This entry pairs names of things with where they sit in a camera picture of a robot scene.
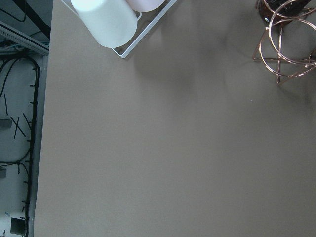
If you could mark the white cup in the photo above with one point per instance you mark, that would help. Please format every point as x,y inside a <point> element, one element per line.
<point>111,22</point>

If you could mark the pink cup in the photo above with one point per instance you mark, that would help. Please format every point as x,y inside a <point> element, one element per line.
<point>145,5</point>

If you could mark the dark bottle in rack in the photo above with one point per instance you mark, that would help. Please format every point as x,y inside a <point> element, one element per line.
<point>267,8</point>

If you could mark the white wire cup rack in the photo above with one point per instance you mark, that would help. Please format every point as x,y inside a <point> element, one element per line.
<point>145,22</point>

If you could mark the copper wire bottle rack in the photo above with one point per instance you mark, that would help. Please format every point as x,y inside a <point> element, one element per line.
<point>287,47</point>

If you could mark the aluminium frame rail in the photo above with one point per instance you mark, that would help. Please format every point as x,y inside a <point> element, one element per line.
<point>23,39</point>

